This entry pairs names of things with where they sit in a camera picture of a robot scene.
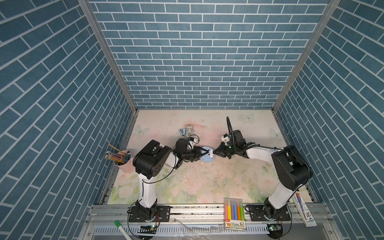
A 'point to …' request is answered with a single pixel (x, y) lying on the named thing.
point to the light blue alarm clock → (206, 157)
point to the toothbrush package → (303, 211)
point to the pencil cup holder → (122, 159)
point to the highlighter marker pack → (234, 214)
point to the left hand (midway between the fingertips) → (210, 155)
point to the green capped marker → (118, 224)
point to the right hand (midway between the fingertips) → (213, 152)
